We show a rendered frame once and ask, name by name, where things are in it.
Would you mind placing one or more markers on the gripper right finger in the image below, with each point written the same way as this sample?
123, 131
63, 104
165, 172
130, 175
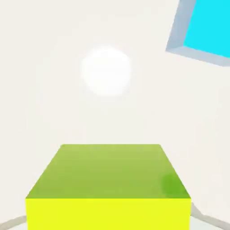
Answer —
201, 222

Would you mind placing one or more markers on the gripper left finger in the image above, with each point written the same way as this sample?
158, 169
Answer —
16, 223

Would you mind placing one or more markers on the small yellow cube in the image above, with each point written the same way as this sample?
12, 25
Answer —
107, 206

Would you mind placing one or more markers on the large cyan box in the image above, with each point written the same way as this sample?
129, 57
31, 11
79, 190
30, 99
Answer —
208, 25

